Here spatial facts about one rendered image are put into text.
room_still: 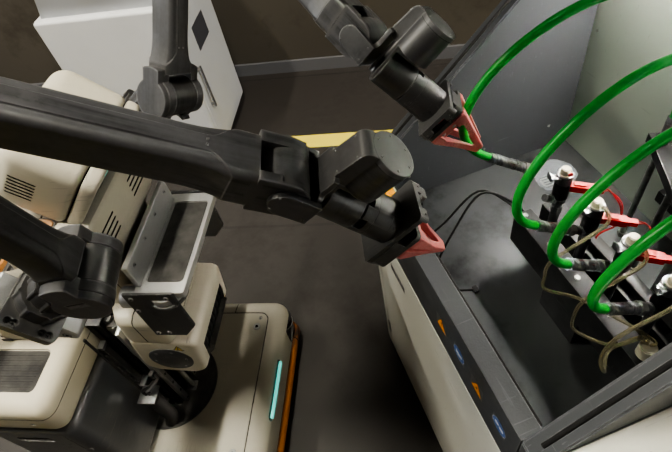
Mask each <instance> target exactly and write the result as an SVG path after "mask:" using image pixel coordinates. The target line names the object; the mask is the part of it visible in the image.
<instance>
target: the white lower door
mask: <svg viewBox="0 0 672 452"><path fill-rule="evenodd" d="M381 268H382V275H383V281H384V288H385V295H386V302H387V308H388V315H389V320H388V324H389V329H390V331H391V335H392V339H393V341H394V343H395V346H396V348H397V350H398V352H399V354H400V356H401V358H402V361H403V363H404V365H405V367H406V369H407V371H408V374H409V376H410V378H411V380H412V382H413V384H414V386H415V389H416V391H417V393H418V395H419V397H420V399H421V402H422V404H423V406H424V408H425V410H426V412H427V414H428V417H429V419H430V421H431V423H432V425H433V427H434V430H435V432H436V434H437V436H438V438H439V440H440V442H441V445H442V447H443V449H444V451H445V452H501V451H500V450H499V448H498V446H497V444H496V442H495V440H494V438H493V437H492V435H491V433H490V431H489V429H488V427H487V425H486V424H485V422H484V420H483V418H482V416H481V414H480V412H479V411H478V409H477V407H476V405H475V403H474V401H473V399H472V398H471V396H470V394H469V392H468V390H467V388H466V386H465V385H464V383H463V381H462V379H461V377H460V375H459V373H458V372H457V370H456V368H455V366H454V364H453V362H452V360H451V359H450V357H449V355H448V353H447V351H446V349H445V347H444V346H443V344H442V342H441V340H440V338H439V336H438V334H437V333H436V331H435V329H434V327H433V325H432V323H431V321H430V320H429V318H428V316H427V314H426V312H425V310H424V308H423V307H422V305H421V303H420V301H419V299H418V297H417V295H416V294H415V292H414V290H413V288H412V286H411V284H410V282H409V281H408V279H407V277H406V275H405V273H404V271H403V269H402V268H401V266H400V264H399V262H398V260H397V258H395V259H394V260H393V261H391V262H390V263H389V264H387V265H386V266H385V267H382V266H381Z"/></svg>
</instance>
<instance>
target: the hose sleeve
mask: <svg viewBox="0 0 672 452"><path fill-rule="evenodd" d="M488 153H490V154H491V159H490V160H489V161H486V162H487V163H491V164H494V165H498V166H502V167H505V168H509V169H511V170H515V171H519V172H523V171H524V170H525V169H526V163H525V162H522V161H520V160H517V159H512V158H509V157H506V156H502V155H500V154H496V153H492V152H488Z"/></svg>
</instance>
